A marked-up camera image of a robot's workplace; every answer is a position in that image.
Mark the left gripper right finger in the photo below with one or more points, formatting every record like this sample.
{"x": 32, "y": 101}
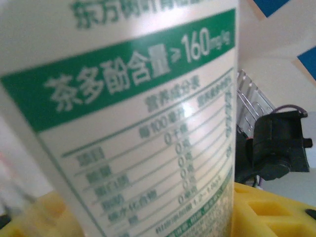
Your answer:
{"x": 271, "y": 222}

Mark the green white label bottle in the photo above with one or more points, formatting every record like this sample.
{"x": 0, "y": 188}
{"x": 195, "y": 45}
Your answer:
{"x": 123, "y": 98}

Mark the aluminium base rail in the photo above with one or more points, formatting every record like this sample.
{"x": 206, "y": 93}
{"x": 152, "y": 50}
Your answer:
{"x": 251, "y": 98}

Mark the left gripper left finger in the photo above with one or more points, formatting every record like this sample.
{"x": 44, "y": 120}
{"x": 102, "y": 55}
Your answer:
{"x": 37, "y": 222}

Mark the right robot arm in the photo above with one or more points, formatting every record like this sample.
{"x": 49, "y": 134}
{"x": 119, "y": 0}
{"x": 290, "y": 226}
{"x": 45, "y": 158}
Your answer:
{"x": 279, "y": 138}

